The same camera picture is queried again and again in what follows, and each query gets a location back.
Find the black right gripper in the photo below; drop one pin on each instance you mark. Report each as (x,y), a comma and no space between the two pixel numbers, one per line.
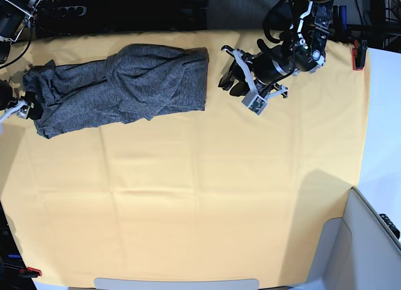
(22,108)

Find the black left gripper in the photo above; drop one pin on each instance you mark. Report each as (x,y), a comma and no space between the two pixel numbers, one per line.
(255,77)

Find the grey long-sleeve T-shirt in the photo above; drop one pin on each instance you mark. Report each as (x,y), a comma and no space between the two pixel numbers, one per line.
(141,81)

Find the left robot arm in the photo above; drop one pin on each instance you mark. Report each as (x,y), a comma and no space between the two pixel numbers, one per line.
(296,33)

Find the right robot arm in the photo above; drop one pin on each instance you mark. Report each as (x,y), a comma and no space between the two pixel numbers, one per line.
(16,16)

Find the black power strip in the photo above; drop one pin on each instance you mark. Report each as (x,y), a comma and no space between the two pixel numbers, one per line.
(68,11)

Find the yellow table cloth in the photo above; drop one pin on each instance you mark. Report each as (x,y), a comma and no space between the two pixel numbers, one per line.
(200,196)

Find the red black clamp right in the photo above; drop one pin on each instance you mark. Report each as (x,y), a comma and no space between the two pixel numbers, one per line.
(359,53)

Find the red black clamp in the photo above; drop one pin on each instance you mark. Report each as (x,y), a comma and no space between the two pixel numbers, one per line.
(359,53)
(29,272)

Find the red black clamp left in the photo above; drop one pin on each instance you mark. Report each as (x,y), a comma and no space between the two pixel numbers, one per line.
(29,272)

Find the white storage bin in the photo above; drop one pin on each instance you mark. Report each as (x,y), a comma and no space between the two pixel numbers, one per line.
(356,251)

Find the black remote control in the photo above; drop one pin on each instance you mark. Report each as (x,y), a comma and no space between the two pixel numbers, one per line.
(390,225)

